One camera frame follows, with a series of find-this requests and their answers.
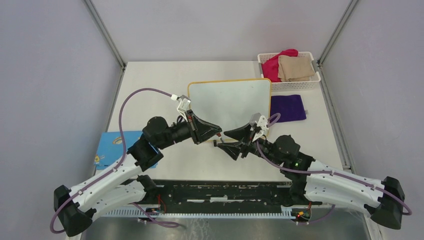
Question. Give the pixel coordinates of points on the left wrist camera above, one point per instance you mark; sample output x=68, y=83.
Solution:
x=183, y=104

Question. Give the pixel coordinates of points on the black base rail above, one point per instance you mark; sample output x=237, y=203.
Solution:
x=222, y=197

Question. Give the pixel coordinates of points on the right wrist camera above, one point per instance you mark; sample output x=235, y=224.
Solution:
x=259, y=124

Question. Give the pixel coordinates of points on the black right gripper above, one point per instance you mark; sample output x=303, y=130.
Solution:
x=243, y=133

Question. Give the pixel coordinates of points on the white perforated basket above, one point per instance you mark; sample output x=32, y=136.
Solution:
x=314, y=81

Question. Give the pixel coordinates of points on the purple cloth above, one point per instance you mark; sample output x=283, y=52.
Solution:
x=290, y=108

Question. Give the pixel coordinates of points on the beige cloth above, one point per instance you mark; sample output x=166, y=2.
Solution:
x=294, y=69

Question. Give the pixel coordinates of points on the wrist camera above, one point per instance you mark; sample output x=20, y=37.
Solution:
x=183, y=104
x=259, y=124

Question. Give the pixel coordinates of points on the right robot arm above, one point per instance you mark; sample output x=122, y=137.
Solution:
x=383, y=201

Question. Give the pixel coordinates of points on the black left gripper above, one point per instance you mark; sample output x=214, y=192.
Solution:
x=200, y=130

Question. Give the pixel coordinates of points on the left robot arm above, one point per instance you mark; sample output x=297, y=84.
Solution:
x=123, y=182

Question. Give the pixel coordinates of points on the blue patterned cloth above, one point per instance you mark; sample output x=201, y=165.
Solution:
x=110, y=147

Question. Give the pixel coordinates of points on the yellow framed whiteboard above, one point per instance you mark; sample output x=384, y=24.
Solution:
x=230, y=104

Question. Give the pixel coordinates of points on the red capped whiteboard marker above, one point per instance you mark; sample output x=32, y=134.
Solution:
x=220, y=137

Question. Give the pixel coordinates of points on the red cloth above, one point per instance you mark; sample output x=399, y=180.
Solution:
x=270, y=68

